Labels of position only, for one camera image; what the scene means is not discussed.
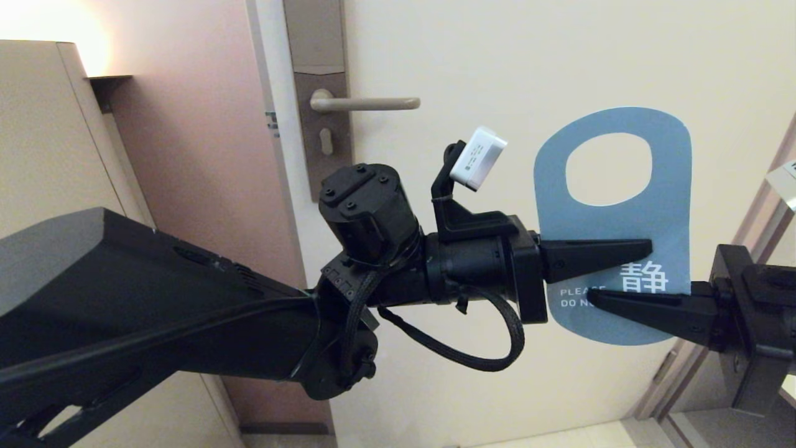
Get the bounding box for white and blue door hanger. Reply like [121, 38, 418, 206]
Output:
[533, 107, 693, 347]

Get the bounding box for white room door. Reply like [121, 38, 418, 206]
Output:
[248, 0, 796, 448]

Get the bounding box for brown metal lock plate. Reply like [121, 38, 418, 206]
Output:
[283, 0, 354, 203]

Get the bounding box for black left camera mount bracket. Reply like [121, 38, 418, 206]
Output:
[430, 141, 519, 244]

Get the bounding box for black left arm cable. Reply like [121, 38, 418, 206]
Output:
[376, 285, 525, 373]

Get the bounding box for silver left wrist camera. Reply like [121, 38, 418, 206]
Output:
[449, 126, 508, 192]

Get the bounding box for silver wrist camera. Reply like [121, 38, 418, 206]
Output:
[765, 159, 796, 212]
[449, 126, 508, 192]

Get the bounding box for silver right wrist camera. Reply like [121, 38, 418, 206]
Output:
[765, 159, 796, 212]

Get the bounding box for metal door handle lever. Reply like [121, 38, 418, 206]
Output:
[310, 88, 422, 114]

